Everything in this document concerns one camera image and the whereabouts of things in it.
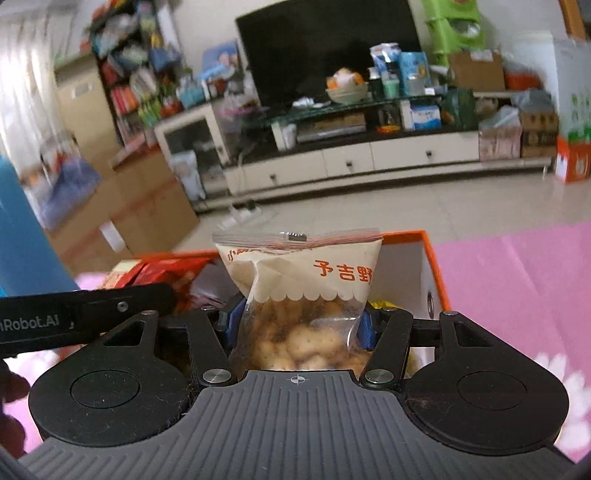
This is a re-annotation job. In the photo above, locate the orange cardboard box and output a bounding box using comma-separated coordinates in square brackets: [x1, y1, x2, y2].
[134, 230, 452, 384]

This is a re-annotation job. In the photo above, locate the cream biscuit snack packet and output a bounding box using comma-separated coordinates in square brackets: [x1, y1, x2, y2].
[212, 228, 385, 376]

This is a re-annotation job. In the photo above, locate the dark bookshelf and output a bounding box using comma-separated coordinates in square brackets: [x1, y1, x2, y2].
[87, 0, 186, 149]

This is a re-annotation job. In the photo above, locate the orange carton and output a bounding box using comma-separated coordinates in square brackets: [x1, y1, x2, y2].
[553, 136, 591, 185]

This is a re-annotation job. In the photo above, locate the red snack packet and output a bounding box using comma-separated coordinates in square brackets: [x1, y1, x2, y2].
[103, 257, 214, 315]

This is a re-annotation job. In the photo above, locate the yellow snack packet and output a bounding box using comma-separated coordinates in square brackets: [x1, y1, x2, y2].
[368, 299, 408, 315]

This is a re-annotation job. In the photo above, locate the large brown cardboard box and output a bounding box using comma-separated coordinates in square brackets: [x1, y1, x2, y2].
[45, 147, 200, 274]

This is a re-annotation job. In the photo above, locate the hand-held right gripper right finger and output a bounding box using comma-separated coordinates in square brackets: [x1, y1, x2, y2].
[358, 309, 505, 390]

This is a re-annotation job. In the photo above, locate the beige standing air conditioner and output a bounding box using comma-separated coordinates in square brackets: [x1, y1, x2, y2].
[52, 55, 122, 163]

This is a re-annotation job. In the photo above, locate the picture frame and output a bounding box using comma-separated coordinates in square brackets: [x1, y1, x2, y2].
[202, 41, 242, 75]

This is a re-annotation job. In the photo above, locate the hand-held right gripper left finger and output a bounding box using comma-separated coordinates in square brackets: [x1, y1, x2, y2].
[100, 298, 246, 388]

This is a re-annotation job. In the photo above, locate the white TV stand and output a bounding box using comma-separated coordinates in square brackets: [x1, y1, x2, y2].
[154, 89, 556, 200]

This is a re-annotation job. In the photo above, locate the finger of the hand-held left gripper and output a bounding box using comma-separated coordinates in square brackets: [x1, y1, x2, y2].
[69, 282, 179, 341]

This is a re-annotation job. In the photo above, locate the pink tablecloth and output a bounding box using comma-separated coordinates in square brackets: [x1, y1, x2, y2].
[0, 220, 591, 464]

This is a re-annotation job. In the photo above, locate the small brown cardboard box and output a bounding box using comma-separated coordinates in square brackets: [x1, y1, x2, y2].
[447, 49, 507, 92]

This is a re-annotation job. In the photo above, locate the black television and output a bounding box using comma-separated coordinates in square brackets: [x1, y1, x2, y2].
[235, 0, 424, 110]

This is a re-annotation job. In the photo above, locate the green plastic rack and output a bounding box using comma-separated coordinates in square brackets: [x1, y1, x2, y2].
[421, 0, 488, 66]

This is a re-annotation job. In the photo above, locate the light blue packet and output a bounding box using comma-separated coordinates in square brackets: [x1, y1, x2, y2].
[399, 51, 431, 96]

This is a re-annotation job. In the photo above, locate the white power strip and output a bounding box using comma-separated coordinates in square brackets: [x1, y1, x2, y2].
[228, 202, 264, 225]

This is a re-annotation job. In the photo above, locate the blue white milk carton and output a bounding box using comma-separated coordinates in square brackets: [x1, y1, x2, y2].
[369, 42, 400, 75]

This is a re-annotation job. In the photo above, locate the fruit basket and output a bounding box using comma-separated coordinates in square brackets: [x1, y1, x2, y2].
[325, 68, 370, 105]

